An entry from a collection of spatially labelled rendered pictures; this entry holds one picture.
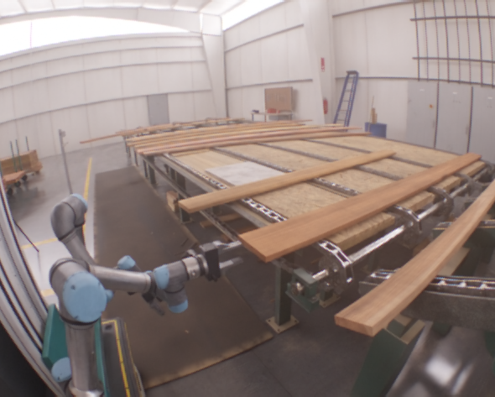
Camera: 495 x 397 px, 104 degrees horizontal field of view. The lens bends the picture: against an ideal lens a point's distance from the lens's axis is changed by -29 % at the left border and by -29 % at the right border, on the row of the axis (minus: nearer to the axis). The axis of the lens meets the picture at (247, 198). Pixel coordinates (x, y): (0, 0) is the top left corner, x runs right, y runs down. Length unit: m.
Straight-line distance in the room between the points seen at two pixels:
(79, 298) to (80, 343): 0.16
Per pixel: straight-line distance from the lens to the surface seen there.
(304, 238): 1.10
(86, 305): 0.72
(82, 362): 0.85
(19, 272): 1.26
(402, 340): 0.92
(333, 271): 1.12
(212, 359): 1.74
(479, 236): 1.38
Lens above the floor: 1.41
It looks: 21 degrees down
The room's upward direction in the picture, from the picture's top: 2 degrees counter-clockwise
